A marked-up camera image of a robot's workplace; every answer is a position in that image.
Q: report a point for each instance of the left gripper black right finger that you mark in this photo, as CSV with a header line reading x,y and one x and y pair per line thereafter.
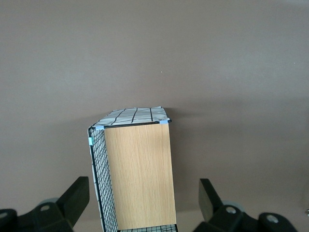
x,y
207,200

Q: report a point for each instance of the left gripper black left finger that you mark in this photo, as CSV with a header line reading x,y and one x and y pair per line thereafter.
x,y
70,200

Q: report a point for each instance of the light wooden shelf board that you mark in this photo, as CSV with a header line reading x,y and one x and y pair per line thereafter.
x,y
140,174

